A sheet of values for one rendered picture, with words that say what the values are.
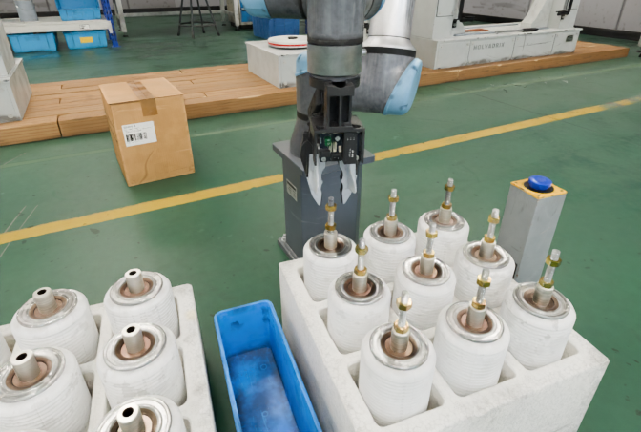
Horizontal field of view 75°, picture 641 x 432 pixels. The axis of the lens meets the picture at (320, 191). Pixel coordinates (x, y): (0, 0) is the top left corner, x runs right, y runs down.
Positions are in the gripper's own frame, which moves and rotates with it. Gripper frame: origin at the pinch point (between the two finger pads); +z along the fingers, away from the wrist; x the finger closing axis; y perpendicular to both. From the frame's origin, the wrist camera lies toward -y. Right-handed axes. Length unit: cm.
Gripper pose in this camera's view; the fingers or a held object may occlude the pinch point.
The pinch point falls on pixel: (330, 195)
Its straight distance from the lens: 69.1
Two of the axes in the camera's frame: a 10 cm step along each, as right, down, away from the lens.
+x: 9.9, -0.6, 1.1
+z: 0.0, 8.8, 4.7
